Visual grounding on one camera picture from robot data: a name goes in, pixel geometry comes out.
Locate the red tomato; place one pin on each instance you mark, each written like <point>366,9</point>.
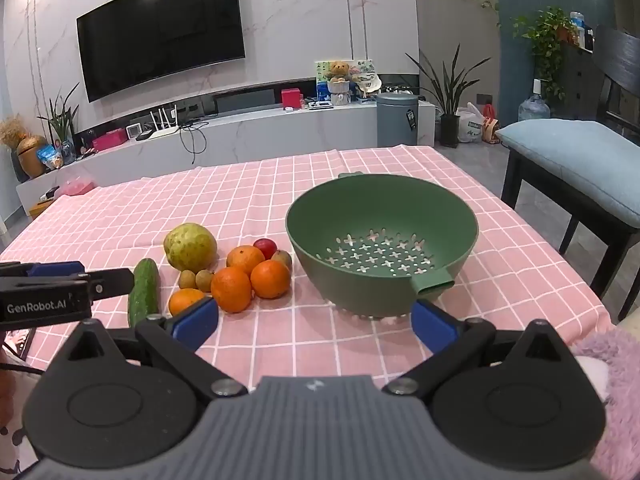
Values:
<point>265,247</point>

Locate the potted ivy plant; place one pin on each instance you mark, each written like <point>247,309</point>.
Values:
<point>545,40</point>

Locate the white wifi router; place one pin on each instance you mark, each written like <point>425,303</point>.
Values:
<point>160,132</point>

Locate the pink fluffy cloth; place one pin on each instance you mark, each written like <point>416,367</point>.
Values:
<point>620,410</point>

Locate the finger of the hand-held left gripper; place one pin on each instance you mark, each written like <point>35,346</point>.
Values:
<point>112,282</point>
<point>52,269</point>

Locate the pink checked tablecloth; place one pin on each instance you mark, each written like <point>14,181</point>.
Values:
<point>350,185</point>

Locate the clear water jug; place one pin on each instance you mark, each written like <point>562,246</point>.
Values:
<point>534,105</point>

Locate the chair with blue cushion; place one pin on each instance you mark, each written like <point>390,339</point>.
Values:
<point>512,172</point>

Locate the golden round vase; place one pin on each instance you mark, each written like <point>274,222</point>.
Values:
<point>31,157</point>

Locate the brown teddy bear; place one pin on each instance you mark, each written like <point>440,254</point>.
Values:
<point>339,71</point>

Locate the orange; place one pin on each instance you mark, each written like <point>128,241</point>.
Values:
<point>245,258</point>
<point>270,278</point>
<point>182,300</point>
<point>230,289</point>

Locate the dark grey cabinet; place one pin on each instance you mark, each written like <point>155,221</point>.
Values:
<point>585,85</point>

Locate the potted green leafy plant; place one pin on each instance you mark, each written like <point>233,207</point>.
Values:
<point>62,120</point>

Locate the yellow-green guava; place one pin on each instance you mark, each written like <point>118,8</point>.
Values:
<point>190,247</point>

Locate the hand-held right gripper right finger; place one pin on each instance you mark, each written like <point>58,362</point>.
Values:
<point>432,322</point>

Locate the red orange bag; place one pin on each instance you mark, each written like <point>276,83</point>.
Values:
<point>490,127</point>

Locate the pink box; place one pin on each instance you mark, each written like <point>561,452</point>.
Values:
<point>109,140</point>

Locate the brown kiwi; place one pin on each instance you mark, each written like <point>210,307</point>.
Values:
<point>187,279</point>
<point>204,280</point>
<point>283,259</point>

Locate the light blue seat cushion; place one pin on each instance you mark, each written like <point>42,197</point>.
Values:
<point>575,160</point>

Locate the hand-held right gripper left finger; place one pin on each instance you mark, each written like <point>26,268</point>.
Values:
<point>195,322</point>

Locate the potted snake plant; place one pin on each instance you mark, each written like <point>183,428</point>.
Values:
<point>449,130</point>

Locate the white marble media console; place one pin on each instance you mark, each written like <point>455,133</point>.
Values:
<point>250,135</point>

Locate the white plastic bag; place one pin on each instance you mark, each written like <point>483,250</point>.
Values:
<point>469,125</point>

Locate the green cucumber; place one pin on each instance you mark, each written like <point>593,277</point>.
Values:
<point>144,285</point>

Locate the red box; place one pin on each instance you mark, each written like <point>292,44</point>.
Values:
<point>291,98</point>

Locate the grey pedal trash bin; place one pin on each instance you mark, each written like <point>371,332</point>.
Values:
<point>395,120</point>

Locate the black flat television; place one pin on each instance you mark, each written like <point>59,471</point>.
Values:
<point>160,30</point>

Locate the green colander bowl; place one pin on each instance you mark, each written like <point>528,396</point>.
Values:
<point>380,210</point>

